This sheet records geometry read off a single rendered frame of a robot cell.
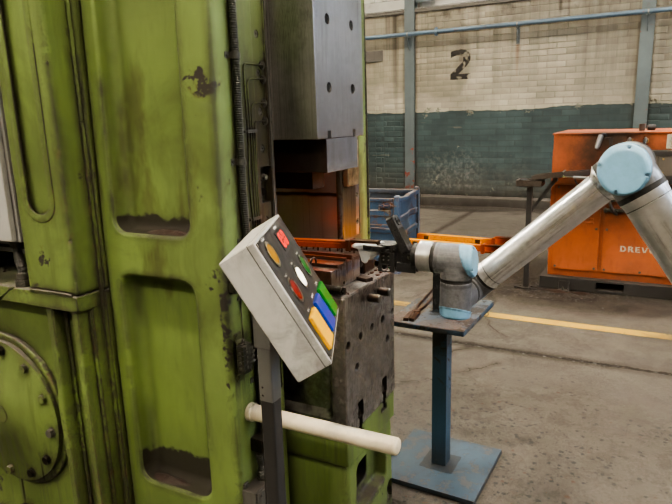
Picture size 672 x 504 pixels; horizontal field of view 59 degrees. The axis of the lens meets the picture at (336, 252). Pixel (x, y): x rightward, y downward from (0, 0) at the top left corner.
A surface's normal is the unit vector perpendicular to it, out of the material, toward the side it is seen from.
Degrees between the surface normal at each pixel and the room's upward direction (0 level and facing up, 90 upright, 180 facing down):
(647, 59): 90
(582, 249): 87
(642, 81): 90
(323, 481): 89
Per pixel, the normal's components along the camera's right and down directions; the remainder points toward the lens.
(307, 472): -0.46, 0.20
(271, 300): -0.04, 0.22
